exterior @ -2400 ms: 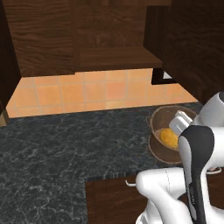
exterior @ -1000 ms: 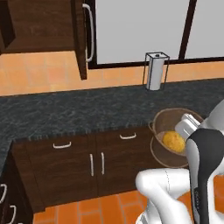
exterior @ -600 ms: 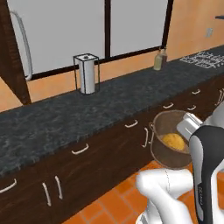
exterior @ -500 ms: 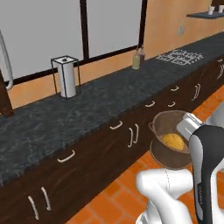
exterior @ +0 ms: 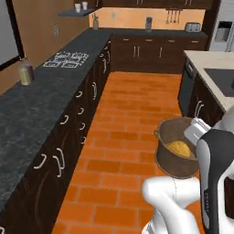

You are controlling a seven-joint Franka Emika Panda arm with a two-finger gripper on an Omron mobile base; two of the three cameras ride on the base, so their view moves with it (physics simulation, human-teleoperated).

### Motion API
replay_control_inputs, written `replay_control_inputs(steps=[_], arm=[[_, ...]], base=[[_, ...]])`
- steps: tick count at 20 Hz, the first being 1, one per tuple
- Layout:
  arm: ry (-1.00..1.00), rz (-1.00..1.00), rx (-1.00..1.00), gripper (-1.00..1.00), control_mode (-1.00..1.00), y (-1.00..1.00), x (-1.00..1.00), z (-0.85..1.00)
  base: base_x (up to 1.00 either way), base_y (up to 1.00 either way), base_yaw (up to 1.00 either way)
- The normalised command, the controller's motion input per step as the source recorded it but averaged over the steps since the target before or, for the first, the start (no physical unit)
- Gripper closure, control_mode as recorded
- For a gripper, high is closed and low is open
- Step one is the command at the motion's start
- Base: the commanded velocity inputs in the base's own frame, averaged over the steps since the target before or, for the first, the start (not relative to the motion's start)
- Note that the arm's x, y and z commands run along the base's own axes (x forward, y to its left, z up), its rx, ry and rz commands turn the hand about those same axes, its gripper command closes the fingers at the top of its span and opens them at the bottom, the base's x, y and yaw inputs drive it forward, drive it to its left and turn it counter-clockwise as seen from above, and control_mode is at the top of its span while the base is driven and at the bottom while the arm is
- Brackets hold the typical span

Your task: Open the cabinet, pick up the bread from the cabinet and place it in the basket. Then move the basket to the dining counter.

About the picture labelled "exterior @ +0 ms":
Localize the vase with plant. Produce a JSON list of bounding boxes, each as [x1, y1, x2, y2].
[[91, 12, 101, 31]]

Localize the grey wall shelf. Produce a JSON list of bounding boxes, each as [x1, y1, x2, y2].
[[57, 7, 96, 18]]

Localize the dark short cupboard run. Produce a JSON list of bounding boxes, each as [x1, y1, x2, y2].
[[110, 33, 210, 75]]

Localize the dark-framed window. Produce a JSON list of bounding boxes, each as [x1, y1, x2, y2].
[[0, 0, 26, 72]]

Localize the dark island cupboards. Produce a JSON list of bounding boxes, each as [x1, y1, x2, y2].
[[186, 73, 227, 128]]

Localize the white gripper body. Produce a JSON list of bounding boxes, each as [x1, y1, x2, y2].
[[184, 117, 212, 147]]

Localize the dark wall cupboards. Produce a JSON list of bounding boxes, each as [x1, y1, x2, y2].
[[73, 0, 221, 10]]

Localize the grey coffee machine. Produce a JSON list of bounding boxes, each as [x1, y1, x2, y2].
[[144, 16, 154, 32]]

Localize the silver toaster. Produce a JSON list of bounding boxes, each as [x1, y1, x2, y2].
[[185, 22, 202, 33]]

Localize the rail with hanging tools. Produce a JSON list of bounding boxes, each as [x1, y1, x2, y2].
[[165, 8, 183, 26]]

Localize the brown round basket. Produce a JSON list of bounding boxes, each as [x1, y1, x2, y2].
[[153, 116, 201, 179]]

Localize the dark long cupboard run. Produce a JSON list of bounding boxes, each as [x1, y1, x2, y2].
[[0, 38, 112, 234]]

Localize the silver fridge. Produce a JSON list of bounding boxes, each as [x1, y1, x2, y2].
[[208, 0, 234, 53]]

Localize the dark dishwasher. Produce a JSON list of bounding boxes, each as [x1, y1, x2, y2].
[[177, 58, 198, 118]]

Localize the yellow bread loaf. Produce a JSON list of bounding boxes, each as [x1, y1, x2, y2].
[[166, 140, 192, 158]]

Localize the white-grated hob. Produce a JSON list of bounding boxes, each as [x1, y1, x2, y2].
[[42, 51, 90, 69]]

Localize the black inset island panel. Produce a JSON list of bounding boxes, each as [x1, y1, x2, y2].
[[203, 68, 234, 98]]

